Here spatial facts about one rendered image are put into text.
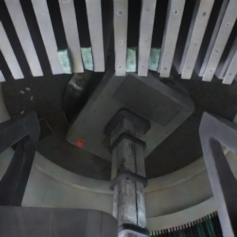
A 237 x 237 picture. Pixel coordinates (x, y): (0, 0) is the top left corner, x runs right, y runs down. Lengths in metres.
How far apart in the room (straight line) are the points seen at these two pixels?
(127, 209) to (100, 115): 0.57
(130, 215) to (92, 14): 0.71
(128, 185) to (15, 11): 0.77
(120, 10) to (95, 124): 1.07
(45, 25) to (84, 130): 1.09
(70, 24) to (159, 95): 0.95
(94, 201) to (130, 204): 1.16
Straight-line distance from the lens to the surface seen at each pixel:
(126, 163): 0.94
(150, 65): 0.23
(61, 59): 0.23
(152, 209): 1.95
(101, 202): 2.00
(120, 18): 0.20
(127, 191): 0.87
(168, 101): 1.17
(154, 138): 1.31
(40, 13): 0.22
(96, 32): 0.22
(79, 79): 1.39
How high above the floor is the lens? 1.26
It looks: 53 degrees down
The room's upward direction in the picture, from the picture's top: 178 degrees counter-clockwise
